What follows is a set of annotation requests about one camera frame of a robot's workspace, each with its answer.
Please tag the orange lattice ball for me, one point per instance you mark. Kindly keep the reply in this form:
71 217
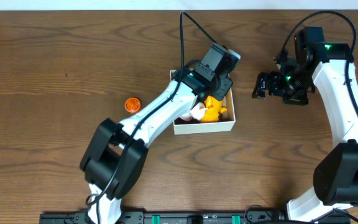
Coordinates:
132 105

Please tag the white cardboard box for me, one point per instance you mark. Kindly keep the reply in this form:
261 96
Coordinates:
193 127

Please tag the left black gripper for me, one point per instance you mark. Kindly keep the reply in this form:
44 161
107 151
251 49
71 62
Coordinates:
221 86

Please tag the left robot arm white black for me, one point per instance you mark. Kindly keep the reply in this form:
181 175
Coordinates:
116 154

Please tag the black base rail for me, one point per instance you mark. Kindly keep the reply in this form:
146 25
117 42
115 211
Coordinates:
253 216

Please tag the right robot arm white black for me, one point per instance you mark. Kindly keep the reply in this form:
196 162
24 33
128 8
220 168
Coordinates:
327 67

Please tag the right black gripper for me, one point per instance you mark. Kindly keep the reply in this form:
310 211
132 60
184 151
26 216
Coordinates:
275 77

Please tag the yellow rubber duck toy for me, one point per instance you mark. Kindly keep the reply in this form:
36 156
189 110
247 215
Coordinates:
214 110

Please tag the pink white snail toy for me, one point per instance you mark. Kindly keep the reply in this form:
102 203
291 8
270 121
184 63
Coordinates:
197 112

